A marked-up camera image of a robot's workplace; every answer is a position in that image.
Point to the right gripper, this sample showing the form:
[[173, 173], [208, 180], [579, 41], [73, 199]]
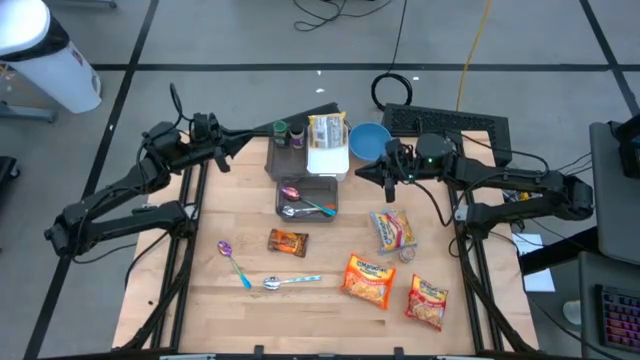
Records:
[[405, 167]]

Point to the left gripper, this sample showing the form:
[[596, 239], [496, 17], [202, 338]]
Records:
[[207, 140]]

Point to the green label spice jar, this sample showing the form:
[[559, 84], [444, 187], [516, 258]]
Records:
[[281, 132]]

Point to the purple label spice jar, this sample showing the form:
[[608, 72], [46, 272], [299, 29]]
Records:
[[298, 136]]

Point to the yellow snack bag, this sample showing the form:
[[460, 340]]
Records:
[[327, 131]]

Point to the orange chicken ramen packet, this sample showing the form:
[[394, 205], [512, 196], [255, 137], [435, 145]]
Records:
[[368, 280]]

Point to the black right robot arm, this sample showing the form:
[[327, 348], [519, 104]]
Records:
[[500, 177]]

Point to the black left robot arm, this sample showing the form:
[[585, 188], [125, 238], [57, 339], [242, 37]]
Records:
[[115, 185]]

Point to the blue bowl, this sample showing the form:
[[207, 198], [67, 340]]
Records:
[[370, 141]]

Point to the white plastic container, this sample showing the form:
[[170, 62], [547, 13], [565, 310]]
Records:
[[327, 160]]

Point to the dark grey plastic bin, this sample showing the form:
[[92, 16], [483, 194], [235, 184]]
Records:
[[286, 162]]

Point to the grey plastic utensil tray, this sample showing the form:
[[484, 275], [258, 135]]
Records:
[[320, 186]]

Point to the blue yellow ramen packet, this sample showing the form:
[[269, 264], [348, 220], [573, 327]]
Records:
[[393, 230]]

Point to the black perforated panel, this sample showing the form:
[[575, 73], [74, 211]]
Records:
[[445, 122]]

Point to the brown orange snack packet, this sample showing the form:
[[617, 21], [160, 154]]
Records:
[[287, 242]]

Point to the red ramen packet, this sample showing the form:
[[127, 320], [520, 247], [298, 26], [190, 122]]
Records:
[[426, 301]]

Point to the white paper sheet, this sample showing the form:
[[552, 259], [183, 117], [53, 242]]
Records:
[[525, 244], [539, 280]]

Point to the white trash can black liner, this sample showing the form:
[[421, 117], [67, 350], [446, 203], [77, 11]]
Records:
[[45, 65]]

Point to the white computer mouse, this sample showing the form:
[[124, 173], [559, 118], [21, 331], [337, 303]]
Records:
[[572, 312]]

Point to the grey side desk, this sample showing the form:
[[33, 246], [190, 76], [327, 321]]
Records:
[[590, 320], [615, 210]]

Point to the black desk device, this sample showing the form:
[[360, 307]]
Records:
[[627, 147]]

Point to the backlit black keyboard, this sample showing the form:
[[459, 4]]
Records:
[[620, 317]]

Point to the black metal mount frame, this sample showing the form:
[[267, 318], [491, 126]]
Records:
[[186, 260], [462, 270]]

